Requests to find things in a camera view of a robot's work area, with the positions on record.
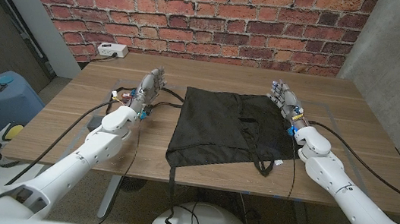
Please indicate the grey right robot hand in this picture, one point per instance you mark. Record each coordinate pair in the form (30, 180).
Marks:
(287, 100)

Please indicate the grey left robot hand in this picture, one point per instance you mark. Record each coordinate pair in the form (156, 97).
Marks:
(147, 88)

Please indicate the black fabric tote bag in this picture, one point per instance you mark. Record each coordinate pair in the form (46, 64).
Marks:
(213, 129)

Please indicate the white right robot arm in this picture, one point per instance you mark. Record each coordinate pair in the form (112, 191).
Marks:
(346, 199)

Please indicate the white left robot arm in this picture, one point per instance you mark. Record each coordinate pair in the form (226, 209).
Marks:
(62, 171)

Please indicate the small red pocket device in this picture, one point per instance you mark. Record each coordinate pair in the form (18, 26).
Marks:
(127, 97)

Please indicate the white power strip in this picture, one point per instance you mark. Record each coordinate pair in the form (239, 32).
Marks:
(112, 50)

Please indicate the red brick print backdrop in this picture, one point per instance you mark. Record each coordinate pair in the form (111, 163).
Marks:
(197, 12)

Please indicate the black round fan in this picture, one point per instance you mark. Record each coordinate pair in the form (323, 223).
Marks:
(133, 185)

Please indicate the yellow round object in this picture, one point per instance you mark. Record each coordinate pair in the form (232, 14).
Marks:
(14, 132)

